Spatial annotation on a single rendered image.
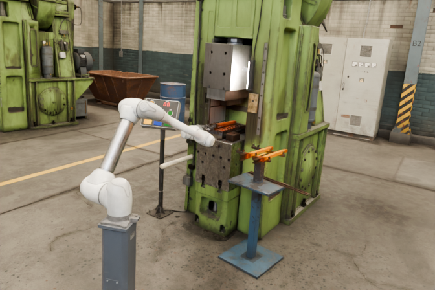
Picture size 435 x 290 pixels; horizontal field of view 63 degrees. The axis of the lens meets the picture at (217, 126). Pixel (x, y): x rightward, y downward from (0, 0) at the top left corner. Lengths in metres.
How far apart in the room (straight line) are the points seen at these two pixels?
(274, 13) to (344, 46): 5.16
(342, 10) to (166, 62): 5.31
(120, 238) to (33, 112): 5.33
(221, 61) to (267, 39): 0.43
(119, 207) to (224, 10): 1.95
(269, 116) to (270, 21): 0.79
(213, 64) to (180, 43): 7.71
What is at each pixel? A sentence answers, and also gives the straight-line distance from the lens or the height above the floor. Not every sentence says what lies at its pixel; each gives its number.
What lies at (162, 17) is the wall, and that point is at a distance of 11.40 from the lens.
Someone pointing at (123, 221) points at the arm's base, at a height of 0.63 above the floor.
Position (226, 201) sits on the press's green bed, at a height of 0.37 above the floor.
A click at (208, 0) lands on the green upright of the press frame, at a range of 3.48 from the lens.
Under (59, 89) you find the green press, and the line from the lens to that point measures 7.63.
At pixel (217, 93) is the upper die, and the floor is 1.33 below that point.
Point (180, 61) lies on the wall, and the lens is 10.92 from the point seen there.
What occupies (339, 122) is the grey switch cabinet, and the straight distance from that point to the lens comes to 8.27.
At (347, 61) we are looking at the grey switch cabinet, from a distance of 8.15.
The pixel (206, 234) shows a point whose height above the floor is 0.00.
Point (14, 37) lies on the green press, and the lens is 7.38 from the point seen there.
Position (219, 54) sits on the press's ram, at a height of 1.67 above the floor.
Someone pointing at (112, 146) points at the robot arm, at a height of 1.03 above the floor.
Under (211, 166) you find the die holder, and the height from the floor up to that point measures 0.66.
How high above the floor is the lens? 1.73
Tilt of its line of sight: 13 degrees down
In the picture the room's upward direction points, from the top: 4 degrees clockwise
